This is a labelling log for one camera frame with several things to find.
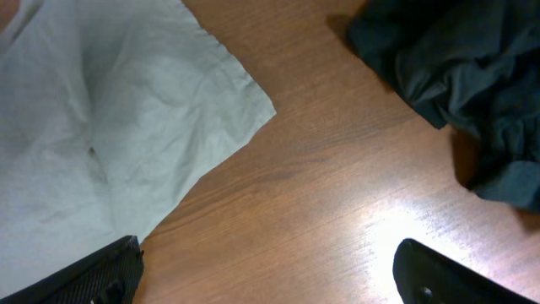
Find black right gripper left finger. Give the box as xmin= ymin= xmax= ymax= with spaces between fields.
xmin=1 ymin=236 xmax=144 ymax=304

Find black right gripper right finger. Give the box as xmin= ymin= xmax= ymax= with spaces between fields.
xmin=392 ymin=238 xmax=535 ymax=304

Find khaki beige shorts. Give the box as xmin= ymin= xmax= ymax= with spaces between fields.
xmin=1 ymin=0 xmax=275 ymax=296

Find black garment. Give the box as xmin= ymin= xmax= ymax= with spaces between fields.
xmin=346 ymin=0 xmax=539 ymax=212

